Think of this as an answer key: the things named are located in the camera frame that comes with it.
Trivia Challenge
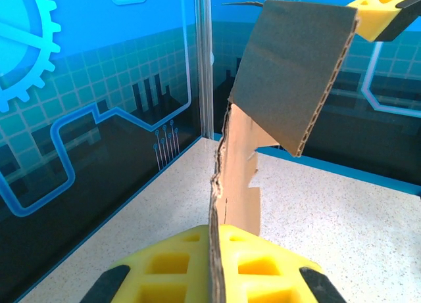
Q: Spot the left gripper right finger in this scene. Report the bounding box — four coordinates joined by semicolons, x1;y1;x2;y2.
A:
218;223;348;303

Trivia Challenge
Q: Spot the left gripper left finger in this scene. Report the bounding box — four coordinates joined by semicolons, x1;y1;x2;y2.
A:
80;223;211;303

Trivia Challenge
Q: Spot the brown cardboard box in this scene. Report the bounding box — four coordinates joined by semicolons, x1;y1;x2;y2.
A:
209;0;359;303

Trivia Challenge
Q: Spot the aluminium frame post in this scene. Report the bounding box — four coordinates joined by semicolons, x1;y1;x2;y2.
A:
195;0;215;140

